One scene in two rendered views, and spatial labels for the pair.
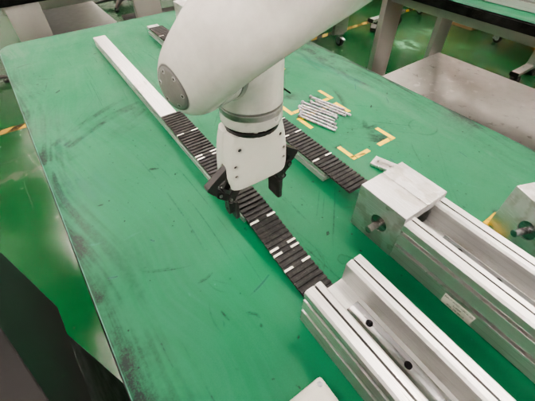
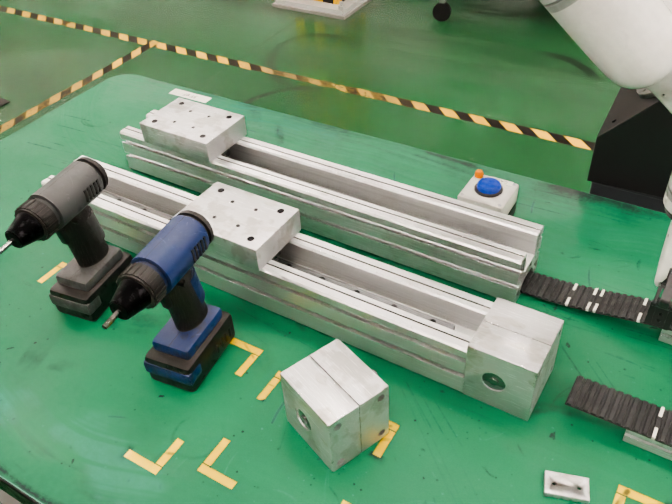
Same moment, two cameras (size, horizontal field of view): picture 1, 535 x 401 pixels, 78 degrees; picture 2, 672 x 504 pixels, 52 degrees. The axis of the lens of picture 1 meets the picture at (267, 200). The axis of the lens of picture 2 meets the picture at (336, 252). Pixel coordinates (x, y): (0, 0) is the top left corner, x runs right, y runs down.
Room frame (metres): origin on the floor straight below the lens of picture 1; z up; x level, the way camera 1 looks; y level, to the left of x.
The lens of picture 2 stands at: (0.85, -0.63, 1.53)
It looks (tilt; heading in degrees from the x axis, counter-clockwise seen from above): 40 degrees down; 159
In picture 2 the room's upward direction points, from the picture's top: 4 degrees counter-clockwise
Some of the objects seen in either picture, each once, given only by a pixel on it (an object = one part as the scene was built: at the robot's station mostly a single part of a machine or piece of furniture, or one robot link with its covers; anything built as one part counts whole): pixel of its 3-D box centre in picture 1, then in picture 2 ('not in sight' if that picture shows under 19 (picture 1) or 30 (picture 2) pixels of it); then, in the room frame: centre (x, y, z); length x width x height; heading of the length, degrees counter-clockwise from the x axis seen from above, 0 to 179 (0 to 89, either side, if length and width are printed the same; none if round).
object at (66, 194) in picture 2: not in sight; (66, 252); (-0.03, -0.72, 0.89); 0.20 x 0.08 x 0.22; 134
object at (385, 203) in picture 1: (390, 211); (515, 351); (0.37, -0.21, 0.83); 0.12 x 0.09 x 0.10; 125
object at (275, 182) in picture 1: (280, 176); (660, 313); (0.42, -0.02, 0.86); 0.03 x 0.03 x 0.07; 35
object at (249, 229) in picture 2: not in sight; (238, 230); (0.01, -0.47, 0.87); 0.16 x 0.11 x 0.07; 35
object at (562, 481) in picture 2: (383, 165); (566, 486); (0.54, -0.25, 0.78); 0.05 x 0.03 x 0.01; 53
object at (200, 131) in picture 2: not in sight; (195, 135); (-0.31, -0.46, 0.87); 0.16 x 0.11 x 0.07; 35
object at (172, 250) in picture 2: not in sight; (167, 317); (0.16, -0.61, 0.89); 0.20 x 0.08 x 0.22; 133
